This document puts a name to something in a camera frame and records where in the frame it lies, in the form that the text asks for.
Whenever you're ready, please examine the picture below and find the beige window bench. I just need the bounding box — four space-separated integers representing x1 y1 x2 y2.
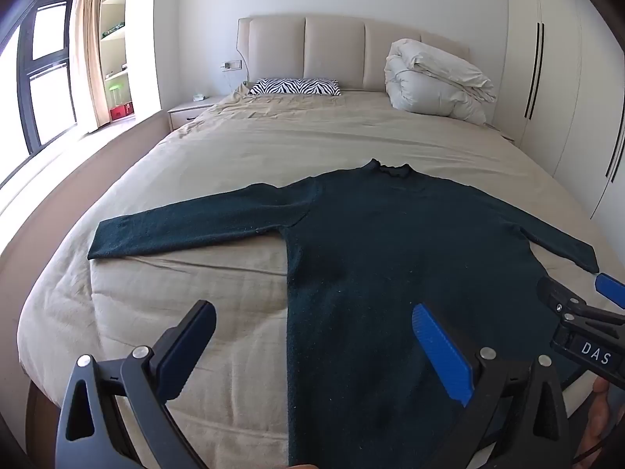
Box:
0 107 171 265

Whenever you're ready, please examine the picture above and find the black wardrobe handle pair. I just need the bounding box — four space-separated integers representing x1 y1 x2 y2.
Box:
605 107 625 184
524 22 546 121

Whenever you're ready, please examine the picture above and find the black framed window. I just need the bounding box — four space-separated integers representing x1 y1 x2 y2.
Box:
16 0 79 157

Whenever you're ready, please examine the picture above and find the dark green sweater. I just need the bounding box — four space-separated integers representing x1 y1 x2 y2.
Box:
88 158 600 469

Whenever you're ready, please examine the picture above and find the white wall shelf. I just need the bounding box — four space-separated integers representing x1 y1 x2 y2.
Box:
99 0 132 124

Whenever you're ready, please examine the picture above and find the folded white duvet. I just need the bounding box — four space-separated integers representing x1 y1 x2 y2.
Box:
384 38 497 125

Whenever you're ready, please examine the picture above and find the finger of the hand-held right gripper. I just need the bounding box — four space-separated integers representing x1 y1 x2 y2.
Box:
595 274 625 310
536 277 588 324

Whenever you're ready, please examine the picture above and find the bed with beige cover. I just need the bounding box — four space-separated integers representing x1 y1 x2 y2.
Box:
17 89 609 469

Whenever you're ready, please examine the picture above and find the beige curtain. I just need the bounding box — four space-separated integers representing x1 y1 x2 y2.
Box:
72 0 112 134

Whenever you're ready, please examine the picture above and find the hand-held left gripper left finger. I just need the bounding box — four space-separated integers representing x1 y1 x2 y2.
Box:
56 300 218 469

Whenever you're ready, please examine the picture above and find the beige nightstand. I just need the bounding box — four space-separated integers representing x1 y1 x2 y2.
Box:
168 96 224 131

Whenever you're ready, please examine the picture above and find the white wardrobe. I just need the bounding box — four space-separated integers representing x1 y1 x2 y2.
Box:
498 0 625 220

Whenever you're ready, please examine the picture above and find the person's right hand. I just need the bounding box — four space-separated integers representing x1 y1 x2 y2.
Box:
583 380 612 456

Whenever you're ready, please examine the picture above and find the beige padded headboard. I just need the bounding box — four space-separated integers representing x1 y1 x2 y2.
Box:
237 16 470 95

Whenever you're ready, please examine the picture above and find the zebra print pillow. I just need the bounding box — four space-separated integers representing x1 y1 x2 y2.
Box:
249 78 341 97

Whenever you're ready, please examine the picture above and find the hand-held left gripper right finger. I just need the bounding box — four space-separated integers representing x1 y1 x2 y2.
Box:
412 303 572 469

